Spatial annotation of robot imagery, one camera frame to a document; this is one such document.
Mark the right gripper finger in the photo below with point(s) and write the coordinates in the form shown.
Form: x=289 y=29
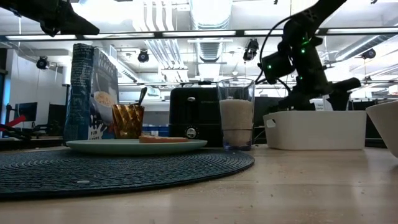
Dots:
x=298 y=102
x=339 y=101

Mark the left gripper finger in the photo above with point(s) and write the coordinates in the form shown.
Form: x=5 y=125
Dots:
x=77 y=26

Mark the white ceramic bowl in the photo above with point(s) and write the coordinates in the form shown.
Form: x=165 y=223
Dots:
x=387 y=124

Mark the blue frosted flakes cereal box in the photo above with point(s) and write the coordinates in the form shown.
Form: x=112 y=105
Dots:
x=81 y=93

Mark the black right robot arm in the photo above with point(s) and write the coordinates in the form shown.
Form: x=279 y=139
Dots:
x=314 y=15

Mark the black computer monitor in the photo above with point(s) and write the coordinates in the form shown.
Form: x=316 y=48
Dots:
x=26 y=111
x=267 y=105

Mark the white plastic bin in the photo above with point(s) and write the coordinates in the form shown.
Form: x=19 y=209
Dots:
x=314 y=130

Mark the black ceiling spotlight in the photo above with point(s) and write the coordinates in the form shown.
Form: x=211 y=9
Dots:
x=369 y=54
x=143 y=57
x=250 y=49
x=42 y=63

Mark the tall clear drinking glass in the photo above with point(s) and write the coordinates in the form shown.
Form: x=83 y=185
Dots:
x=236 y=88

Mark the white grains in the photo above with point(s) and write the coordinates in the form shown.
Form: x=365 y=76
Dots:
x=236 y=118

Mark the black toaster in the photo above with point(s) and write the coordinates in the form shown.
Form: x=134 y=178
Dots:
x=192 y=112

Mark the amber ribbed glass cup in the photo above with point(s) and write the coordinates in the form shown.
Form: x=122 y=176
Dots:
x=127 y=121

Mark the red metal bar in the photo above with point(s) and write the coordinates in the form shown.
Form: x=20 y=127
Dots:
x=15 y=122

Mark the pale green plate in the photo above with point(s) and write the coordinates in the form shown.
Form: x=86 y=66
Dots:
x=124 y=148

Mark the blue storage crate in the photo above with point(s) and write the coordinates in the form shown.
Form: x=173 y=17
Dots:
x=160 y=131

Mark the round dark woven placemat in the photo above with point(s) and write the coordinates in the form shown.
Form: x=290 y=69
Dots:
x=124 y=174

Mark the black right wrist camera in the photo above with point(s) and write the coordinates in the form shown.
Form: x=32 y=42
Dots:
x=275 y=67

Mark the black overhead light rail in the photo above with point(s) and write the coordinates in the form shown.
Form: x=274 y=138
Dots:
x=158 y=34

